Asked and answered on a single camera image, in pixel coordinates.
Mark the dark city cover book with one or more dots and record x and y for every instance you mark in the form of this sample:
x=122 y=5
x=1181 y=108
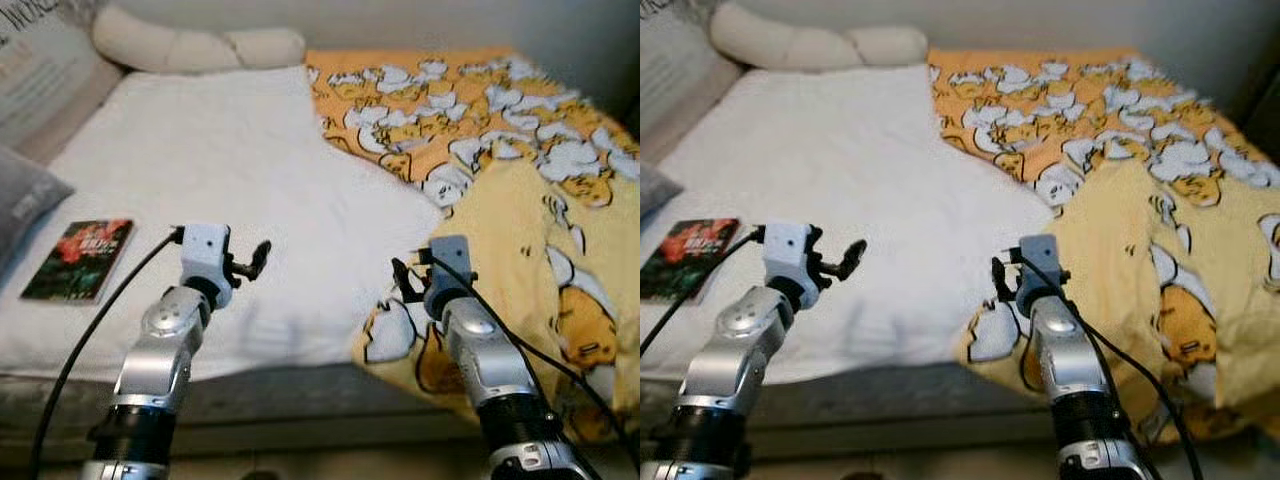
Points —
x=690 y=260
x=75 y=260

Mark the grey pillow with lettering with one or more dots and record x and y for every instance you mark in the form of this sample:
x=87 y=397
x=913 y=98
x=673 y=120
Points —
x=652 y=190
x=25 y=195

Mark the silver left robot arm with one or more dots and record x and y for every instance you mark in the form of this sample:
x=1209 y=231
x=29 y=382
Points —
x=160 y=360
x=735 y=360

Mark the white quilted mattress sheet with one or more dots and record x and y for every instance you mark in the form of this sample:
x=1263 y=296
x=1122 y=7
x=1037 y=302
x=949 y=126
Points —
x=850 y=150
x=230 y=150

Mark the yellow cartoon print blanket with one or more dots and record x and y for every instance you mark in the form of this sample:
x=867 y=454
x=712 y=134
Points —
x=1130 y=220
x=500 y=220

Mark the long beige pillow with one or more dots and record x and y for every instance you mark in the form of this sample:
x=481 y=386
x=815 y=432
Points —
x=800 y=42
x=180 y=45

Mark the grey patterned headboard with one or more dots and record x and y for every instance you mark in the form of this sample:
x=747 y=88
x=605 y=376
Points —
x=670 y=70
x=40 y=70

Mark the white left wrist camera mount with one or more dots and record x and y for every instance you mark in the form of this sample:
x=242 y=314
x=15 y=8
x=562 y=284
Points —
x=790 y=255
x=205 y=255

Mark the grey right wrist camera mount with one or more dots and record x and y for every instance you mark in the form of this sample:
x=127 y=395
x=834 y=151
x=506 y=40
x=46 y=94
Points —
x=450 y=270
x=1040 y=270

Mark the grey fabric bed frame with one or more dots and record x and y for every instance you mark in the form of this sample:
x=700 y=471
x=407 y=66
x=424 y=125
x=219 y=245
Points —
x=900 y=405
x=300 y=400

